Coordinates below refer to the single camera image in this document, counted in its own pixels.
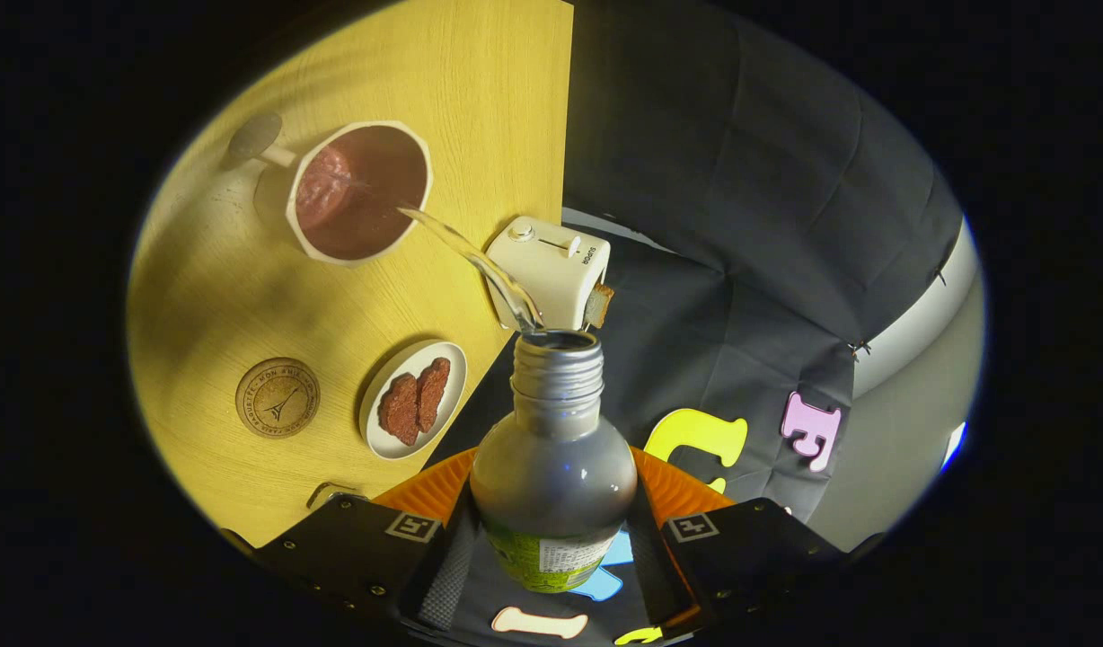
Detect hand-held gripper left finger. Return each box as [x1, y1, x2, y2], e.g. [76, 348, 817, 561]
[224, 447, 481, 634]

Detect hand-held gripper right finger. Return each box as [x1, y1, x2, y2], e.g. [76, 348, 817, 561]
[625, 447, 885, 641]

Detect silver juice bottle green label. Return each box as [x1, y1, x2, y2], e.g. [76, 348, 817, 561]
[470, 329, 640, 594]

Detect round wooden coaster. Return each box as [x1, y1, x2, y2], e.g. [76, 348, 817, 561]
[235, 357, 322, 439]

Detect clear juice stream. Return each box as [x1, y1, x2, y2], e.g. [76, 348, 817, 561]
[397, 205, 545, 333]

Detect beige cup with round handle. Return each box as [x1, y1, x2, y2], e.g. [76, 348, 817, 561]
[224, 111, 434, 268]

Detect white oval plate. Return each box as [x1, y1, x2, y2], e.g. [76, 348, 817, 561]
[358, 340, 468, 461]

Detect brown meat slice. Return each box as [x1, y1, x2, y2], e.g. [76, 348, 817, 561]
[377, 373, 420, 448]
[416, 357, 452, 434]

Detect toast slice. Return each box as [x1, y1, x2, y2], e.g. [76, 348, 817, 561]
[583, 281, 615, 330]

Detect white toaster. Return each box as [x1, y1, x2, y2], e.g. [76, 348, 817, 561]
[485, 216, 612, 332]

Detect wooden table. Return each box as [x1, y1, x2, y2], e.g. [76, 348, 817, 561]
[125, 0, 575, 549]

